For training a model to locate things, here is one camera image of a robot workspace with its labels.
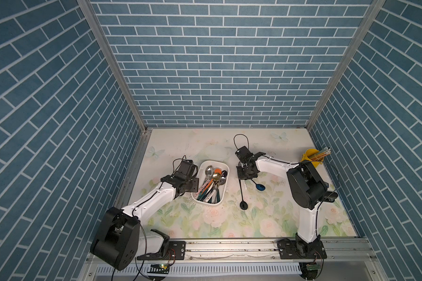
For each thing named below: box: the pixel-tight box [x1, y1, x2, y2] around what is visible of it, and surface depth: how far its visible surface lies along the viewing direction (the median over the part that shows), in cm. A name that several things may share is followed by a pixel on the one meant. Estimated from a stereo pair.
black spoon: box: [238, 178, 248, 211], surface depth 88 cm
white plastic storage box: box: [191, 159, 230, 207], surface depth 94 cm
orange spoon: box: [198, 167, 223, 201], surface depth 93 cm
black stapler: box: [322, 191, 339, 203], surface depth 90 cm
